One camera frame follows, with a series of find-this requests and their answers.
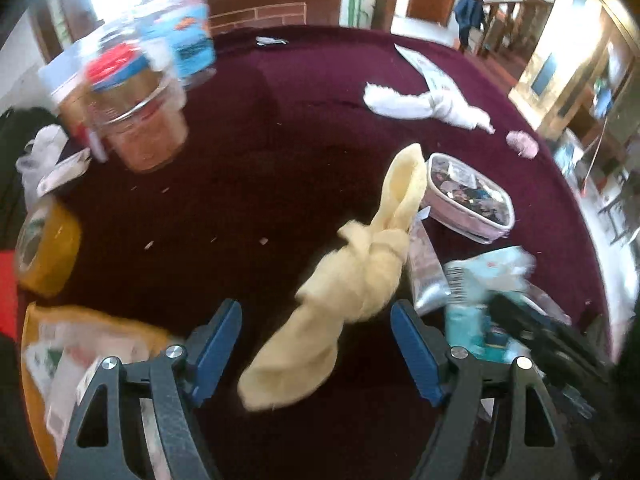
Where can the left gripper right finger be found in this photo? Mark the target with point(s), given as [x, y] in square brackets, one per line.
[527, 440]

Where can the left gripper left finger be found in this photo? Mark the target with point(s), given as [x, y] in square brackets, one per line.
[106, 440]

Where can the yellow fabric storage basket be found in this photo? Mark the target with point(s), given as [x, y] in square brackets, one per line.
[60, 350]

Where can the teal tissue pack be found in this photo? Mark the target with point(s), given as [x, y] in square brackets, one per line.
[472, 282]

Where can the silver foil tube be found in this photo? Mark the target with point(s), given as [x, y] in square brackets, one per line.
[429, 286]

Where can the red paper bag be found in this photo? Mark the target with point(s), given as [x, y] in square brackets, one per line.
[8, 295]

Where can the pink clear cosmetic case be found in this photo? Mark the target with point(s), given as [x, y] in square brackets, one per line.
[465, 201]

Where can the yellow tape roll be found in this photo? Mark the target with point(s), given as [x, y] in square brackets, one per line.
[47, 248]

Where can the pink fluffy scrunchie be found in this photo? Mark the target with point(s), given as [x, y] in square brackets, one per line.
[522, 144]

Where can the yellow knotted towel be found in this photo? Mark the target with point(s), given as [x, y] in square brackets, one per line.
[349, 285]

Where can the white plastic bag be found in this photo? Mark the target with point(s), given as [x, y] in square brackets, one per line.
[43, 170]

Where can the white knotted towel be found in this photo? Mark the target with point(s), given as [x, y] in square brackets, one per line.
[445, 105]

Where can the clear jar with orange label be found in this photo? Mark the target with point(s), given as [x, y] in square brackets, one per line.
[145, 129]

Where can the black bag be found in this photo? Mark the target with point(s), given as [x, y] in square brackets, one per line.
[18, 126]

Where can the maroon tablecloth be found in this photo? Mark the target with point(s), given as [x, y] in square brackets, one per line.
[282, 152]

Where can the person in blue jacket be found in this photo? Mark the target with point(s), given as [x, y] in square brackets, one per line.
[469, 14]

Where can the red lid toothpick jar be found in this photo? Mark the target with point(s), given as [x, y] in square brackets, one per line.
[121, 78]

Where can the blue lid cup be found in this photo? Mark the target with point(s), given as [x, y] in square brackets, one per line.
[62, 77]

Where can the blue label plastic jar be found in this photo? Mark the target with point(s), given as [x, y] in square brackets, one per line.
[182, 25]

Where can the wooden cabinet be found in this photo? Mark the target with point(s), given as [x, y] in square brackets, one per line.
[226, 15]

